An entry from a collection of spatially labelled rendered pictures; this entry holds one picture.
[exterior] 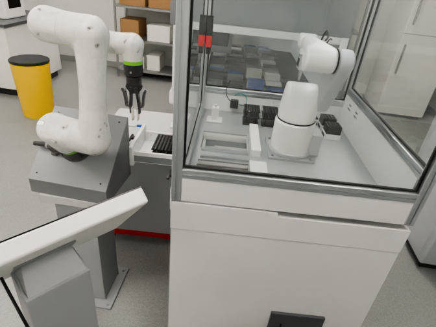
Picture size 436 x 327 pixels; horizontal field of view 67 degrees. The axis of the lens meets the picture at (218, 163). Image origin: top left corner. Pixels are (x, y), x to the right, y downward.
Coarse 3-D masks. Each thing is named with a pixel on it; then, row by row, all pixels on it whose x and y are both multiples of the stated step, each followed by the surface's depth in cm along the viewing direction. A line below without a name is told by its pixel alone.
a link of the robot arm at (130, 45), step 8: (120, 32) 154; (128, 32) 154; (120, 40) 152; (128, 40) 151; (136, 40) 152; (120, 48) 153; (128, 48) 152; (136, 48) 153; (128, 56) 155; (136, 56) 155; (128, 64) 157; (136, 64) 157
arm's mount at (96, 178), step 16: (64, 112) 160; (112, 128) 156; (112, 144) 154; (128, 144) 164; (48, 160) 152; (64, 160) 152; (96, 160) 151; (112, 160) 151; (128, 160) 168; (32, 176) 150; (48, 176) 150; (64, 176) 150; (80, 176) 149; (96, 176) 149; (112, 176) 151; (48, 192) 153; (64, 192) 151; (80, 192) 150; (96, 192) 148; (112, 192) 154
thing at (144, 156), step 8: (152, 136) 190; (144, 144) 187; (152, 144) 188; (136, 152) 168; (144, 152) 168; (152, 152) 169; (136, 160) 170; (144, 160) 170; (152, 160) 170; (160, 160) 169; (168, 160) 169
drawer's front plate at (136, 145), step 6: (144, 126) 186; (138, 132) 179; (144, 132) 187; (138, 138) 175; (144, 138) 189; (132, 144) 167; (138, 144) 176; (132, 150) 166; (138, 150) 178; (132, 156) 167; (132, 162) 169
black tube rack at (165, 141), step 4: (160, 136) 183; (164, 136) 184; (168, 136) 185; (172, 136) 185; (160, 140) 180; (164, 140) 186; (168, 140) 181; (172, 140) 181; (160, 144) 176; (164, 144) 176; (168, 144) 177; (172, 144) 177; (156, 148) 172; (160, 148) 178; (164, 148) 173; (168, 148) 173; (156, 152) 174; (160, 152) 175; (164, 152) 175; (168, 152) 175
